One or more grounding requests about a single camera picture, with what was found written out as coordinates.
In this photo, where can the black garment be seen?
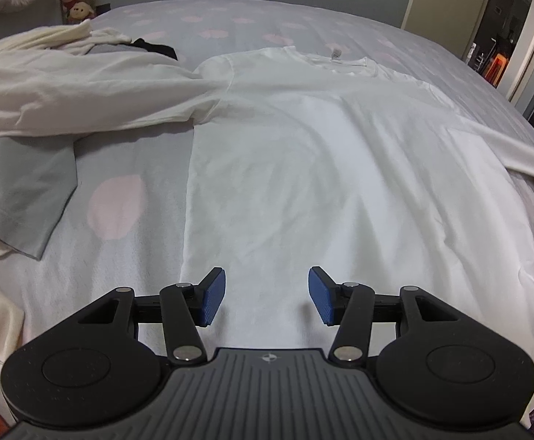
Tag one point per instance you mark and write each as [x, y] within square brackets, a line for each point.
[157, 48]

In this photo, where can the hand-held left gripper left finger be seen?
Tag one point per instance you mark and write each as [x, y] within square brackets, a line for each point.
[212, 298]

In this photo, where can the cream long-sleeved shirt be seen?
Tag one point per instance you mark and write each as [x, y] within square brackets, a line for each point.
[65, 96]

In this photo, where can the orange object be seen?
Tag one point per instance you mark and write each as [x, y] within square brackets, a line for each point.
[496, 66]

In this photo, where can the bed with pink-dotted sheet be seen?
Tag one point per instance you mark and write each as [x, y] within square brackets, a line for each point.
[111, 261]

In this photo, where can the light grey cloth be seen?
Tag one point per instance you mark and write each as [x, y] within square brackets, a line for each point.
[19, 183]

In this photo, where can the heather grey garment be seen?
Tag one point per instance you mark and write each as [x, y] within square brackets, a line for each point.
[111, 48]

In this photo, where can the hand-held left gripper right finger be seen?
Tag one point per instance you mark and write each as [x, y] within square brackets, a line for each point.
[324, 300]

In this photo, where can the white long-sleeved shirt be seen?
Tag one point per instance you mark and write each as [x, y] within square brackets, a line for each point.
[317, 146]

